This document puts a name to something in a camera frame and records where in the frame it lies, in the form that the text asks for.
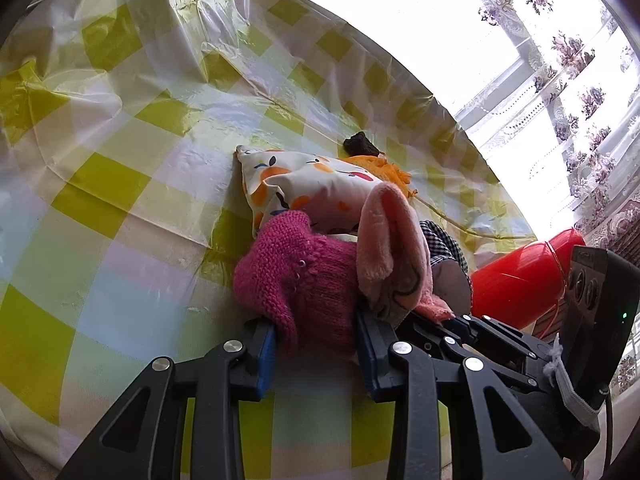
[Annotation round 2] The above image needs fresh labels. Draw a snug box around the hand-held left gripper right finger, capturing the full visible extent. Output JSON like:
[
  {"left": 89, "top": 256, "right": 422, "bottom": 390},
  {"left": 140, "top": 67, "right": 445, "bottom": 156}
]
[{"left": 356, "top": 310, "right": 576, "bottom": 480}]

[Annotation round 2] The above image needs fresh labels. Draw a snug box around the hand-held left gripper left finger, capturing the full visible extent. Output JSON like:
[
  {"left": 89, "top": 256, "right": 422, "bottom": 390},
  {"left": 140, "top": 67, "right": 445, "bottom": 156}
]
[{"left": 57, "top": 320, "right": 277, "bottom": 480}]

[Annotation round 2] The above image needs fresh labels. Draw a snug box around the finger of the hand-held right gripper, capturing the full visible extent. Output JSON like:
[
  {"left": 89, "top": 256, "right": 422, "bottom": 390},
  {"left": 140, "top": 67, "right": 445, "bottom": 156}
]
[
  {"left": 457, "top": 314, "right": 548, "bottom": 361},
  {"left": 400, "top": 312, "right": 538, "bottom": 396}
]

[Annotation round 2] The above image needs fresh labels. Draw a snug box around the magenta knitted sock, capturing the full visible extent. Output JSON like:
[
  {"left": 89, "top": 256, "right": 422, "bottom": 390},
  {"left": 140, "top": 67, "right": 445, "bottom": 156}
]
[{"left": 232, "top": 210, "right": 381, "bottom": 361}]

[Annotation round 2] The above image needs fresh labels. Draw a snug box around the pink fleece sock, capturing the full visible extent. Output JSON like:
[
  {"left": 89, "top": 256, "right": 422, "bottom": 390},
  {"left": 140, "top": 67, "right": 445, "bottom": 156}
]
[{"left": 356, "top": 182, "right": 456, "bottom": 325}]

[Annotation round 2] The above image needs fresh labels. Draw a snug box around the beige fabric sachet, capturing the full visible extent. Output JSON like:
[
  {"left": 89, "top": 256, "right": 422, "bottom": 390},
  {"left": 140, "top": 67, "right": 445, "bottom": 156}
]
[{"left": 432, "top": 257, "right": 473, "bottom": 318}]

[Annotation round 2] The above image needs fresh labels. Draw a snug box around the red thermos bottle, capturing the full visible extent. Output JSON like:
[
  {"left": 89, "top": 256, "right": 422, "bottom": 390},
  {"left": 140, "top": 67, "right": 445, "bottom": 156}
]
[{"left": 470, "top": 227, "right": 587, "bottom": 331}]

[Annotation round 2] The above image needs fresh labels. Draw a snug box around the black white checked cloth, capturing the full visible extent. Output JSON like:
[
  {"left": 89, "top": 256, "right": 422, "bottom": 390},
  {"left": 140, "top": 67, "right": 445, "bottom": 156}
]
[{"left": 417, "top": 220, "right": 468, "bottom": 266}]

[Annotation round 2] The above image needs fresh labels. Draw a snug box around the pink patterned drape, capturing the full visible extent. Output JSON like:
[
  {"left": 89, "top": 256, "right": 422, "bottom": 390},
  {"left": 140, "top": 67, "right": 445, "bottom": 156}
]
[{"left": 575, "top": 205, "right": 640, "bottom": 261}]

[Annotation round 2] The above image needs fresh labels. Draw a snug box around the thin dried stem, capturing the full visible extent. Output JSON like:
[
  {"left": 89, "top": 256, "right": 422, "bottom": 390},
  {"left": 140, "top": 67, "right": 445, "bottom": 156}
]
[{"left": 414, "top": 195, "right": 532, "bottom": 241}]

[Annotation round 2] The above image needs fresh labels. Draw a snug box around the orange knitted cloth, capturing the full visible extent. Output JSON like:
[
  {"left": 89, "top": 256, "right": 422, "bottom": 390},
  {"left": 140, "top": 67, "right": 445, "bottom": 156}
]
[{"left": 335, "top": 154, "right": 418, "bottom": 198}]

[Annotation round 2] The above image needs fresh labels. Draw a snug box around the fruit print fabric sachet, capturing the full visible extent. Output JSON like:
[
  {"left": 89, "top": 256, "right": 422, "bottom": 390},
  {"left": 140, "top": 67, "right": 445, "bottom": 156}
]
[{"left": 235, "top": 145, "right": 386, "bottom": 238}]

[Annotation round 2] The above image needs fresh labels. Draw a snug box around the dark brown lump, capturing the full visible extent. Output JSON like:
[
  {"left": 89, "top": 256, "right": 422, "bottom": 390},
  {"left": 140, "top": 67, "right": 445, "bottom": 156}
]
[{"left": 342, "top": 131, "right": 383, "bottom": 157}]

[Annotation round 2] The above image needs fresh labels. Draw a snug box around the yellow checked plastic tablecloth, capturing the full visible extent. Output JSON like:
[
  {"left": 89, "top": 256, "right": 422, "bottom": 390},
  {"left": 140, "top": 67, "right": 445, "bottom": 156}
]
[{"left": 0, "top": 0, "right": 536, "bottom": 480}]

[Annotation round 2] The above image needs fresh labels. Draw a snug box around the floral sheer curtain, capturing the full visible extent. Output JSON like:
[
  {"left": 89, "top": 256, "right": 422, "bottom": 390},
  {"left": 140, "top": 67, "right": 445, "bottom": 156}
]
[{"left": 445, "top": 0, "right": 640, "bottom": 241}]

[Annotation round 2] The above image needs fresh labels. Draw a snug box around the white elastic strap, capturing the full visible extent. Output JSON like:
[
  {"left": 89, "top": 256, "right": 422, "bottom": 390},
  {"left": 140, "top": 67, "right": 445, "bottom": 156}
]
[{"left": 542, "top": 335, "right": 601, "bottom": 426}]

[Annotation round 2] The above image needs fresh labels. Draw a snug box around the black cable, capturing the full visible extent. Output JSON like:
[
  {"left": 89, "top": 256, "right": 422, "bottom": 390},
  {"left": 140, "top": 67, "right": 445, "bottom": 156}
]
[{"left": 602, "top": 395, "right": 617, "bottom": 480}]

